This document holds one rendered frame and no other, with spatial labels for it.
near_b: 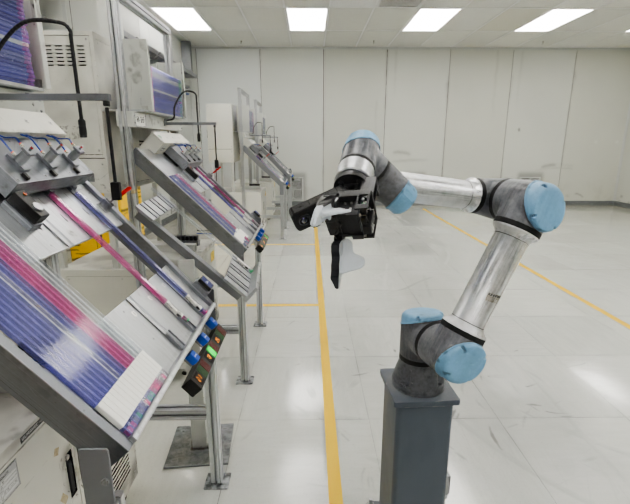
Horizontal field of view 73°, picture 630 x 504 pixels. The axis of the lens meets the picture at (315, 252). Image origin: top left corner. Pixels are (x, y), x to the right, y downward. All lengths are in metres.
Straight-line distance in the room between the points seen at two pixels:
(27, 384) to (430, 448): 1.02
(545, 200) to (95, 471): 1.06
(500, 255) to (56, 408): 0.97
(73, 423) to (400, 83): 8.52
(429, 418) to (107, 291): 1.72
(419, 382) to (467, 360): 0.20
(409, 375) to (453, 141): 8.10
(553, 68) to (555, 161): 1.76
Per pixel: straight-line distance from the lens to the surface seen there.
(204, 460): 1.95
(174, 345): 1.17
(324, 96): 8.78
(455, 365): 1.11
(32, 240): 1.13
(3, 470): 1.18
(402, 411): 1.29
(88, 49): 2.35
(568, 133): 10.12
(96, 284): 2.46
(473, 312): 1.13
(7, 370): 0.88
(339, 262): 0.77
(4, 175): 1.17
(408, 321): 1.22
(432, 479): 1.46
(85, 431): 0.88
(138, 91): 2.35
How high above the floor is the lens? 1.23
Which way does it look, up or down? 14 degrees down
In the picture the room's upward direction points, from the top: straight up
